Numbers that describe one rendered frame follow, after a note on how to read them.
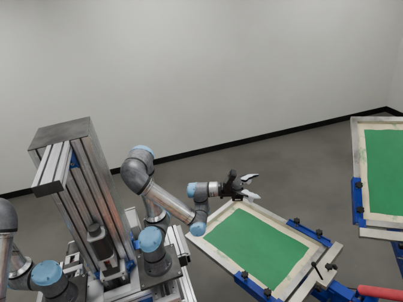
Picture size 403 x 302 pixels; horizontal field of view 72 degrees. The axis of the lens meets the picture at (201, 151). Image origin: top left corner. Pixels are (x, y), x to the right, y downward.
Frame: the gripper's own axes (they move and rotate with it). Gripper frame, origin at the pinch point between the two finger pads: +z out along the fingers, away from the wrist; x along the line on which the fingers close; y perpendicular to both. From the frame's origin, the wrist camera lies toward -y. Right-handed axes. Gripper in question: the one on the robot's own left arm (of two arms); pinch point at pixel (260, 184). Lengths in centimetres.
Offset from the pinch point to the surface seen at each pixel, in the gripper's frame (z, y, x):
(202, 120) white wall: -75, 147, -291
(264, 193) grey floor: 15, 193, -168
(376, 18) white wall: 208, 52, -404
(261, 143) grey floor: 21, 211, -303
